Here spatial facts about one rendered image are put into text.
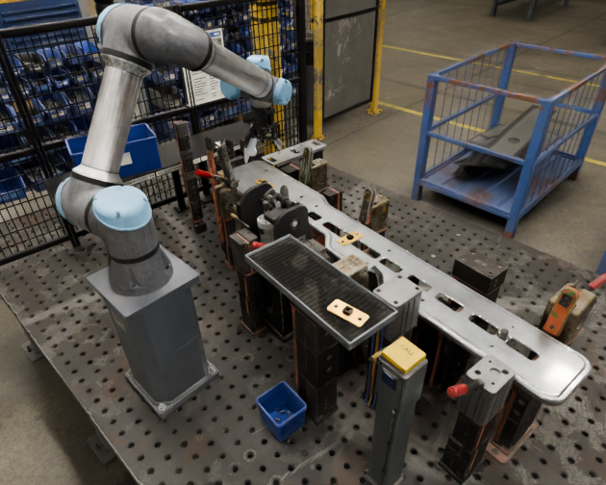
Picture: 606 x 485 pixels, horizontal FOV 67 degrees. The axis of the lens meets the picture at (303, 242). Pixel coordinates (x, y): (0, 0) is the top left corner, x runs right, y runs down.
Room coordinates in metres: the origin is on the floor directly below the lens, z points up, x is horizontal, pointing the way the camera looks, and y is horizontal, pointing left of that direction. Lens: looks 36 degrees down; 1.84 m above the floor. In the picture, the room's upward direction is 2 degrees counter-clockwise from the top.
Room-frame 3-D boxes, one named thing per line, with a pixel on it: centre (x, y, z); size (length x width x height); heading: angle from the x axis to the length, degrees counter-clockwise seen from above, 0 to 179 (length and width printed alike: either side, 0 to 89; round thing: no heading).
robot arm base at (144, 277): (0.89, 0.41, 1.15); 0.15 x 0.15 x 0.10
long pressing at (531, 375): (1.15, -0.17, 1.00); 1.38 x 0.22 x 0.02; 38
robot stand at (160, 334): (0.89, 0.41, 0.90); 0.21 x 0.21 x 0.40; 45
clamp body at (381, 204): (1.32, -0.25, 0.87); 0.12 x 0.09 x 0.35; 128
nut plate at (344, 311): (0.68, -0.09, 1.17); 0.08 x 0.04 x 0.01; 50
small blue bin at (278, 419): (0.73, 0.07, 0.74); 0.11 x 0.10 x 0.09; 38
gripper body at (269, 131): (1.51, 0.12, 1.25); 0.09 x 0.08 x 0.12; 38
